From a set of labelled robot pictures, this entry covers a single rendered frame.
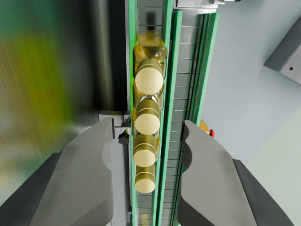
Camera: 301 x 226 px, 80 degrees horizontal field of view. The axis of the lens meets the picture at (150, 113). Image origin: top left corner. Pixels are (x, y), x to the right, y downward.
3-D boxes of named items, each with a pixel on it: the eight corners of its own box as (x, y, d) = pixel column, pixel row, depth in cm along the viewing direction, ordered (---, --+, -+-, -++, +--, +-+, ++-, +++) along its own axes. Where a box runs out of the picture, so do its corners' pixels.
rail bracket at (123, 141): (110, 108, 55) (99, 133, 43) (133, 109, 55) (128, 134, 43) (111, 119, 56) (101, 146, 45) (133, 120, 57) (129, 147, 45)
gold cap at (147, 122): (136, 98, 27) (134, 111, 23) (160, 99, 27) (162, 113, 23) (135, 119, 28) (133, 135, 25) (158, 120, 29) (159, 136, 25)
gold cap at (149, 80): (136, 58, 24) (134, 65, 20) (163, 59, 24) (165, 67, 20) (136, 83, 26) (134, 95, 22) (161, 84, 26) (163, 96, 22)
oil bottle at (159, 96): (138, 59, 48) (130, 87, 29) (160, 60, 48) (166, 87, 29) (139, 80, 50) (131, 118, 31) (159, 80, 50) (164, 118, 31)
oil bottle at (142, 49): (139, 35, 45) (131, 47, 26) (161, 36, 45) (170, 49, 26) (139, 58, 47) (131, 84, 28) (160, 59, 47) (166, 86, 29)
